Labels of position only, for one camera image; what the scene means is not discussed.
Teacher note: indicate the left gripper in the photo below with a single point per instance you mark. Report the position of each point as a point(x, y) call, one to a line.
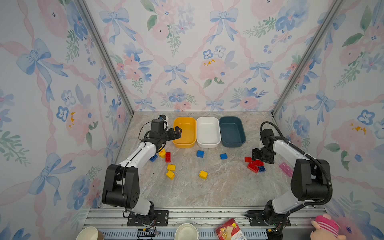
point(177, 133)

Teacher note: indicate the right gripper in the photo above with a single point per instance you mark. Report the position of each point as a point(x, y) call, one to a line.
point(255, 155)

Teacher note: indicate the yellow plastic bin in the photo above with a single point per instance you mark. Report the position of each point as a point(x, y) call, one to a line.
point(188, 137)

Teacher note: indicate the dark blue small lego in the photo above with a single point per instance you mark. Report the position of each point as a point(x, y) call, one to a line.
point(262, 169)

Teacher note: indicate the yellow round lego piece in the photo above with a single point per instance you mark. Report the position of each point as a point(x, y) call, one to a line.
point(162, 153)

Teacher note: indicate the dark teal plastic bin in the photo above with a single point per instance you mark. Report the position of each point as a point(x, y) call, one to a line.
point(232, 132)

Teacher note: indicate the white plastic bin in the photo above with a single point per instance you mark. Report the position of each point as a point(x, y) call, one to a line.
point(208, 132)

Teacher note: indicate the blue lego brick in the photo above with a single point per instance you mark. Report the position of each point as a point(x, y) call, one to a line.
point(152, 159)
point(223, 156)
point(200, 154)

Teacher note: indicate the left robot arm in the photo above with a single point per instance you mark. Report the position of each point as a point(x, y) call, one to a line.
point(122, 185)

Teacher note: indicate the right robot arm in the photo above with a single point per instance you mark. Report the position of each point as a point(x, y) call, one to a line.
point(311, 183)

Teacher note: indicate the long red lego brick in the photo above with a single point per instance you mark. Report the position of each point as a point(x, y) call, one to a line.
point(253, 168)

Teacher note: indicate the yellow lego brick upper left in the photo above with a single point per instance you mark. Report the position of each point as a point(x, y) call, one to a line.
point(171, 167)

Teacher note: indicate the yellow lego brick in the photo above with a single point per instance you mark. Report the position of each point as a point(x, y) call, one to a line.
point(170, 175)
point(171, 167)
point(203, 175)

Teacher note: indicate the pink lego brick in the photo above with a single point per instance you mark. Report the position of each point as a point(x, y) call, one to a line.
point(286, 169)

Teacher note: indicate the yellow lego brick lower left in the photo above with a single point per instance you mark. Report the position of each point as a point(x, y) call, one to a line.
point(170, 175)

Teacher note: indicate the yellow lego brick centre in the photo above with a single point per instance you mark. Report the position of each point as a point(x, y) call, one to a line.
point(203, 175)

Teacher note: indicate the red snack box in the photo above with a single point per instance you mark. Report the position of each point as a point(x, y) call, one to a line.
point(230, 231)

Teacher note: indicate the white paper cup centre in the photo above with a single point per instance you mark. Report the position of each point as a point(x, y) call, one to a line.
point(186, 232)

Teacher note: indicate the pink plush toy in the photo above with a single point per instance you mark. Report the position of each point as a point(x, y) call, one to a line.
point(326, 229)

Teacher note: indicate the paper cup left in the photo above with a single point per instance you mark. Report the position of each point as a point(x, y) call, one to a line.
point(90, 233)

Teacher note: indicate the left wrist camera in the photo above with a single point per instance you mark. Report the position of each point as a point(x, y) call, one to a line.
point(158, 124)

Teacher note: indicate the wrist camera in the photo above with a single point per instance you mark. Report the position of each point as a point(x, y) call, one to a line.
point(158, 124)
point(267, 134)

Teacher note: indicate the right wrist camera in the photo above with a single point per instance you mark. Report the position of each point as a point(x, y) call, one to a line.
point(267, 134)

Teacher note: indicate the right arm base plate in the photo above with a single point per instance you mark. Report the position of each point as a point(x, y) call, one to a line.
point(258, 218)

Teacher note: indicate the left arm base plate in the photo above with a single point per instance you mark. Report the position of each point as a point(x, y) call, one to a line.
point(155, 218)

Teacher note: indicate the aluminium rail frame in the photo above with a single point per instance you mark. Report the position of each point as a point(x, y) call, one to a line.
point(113, 226)

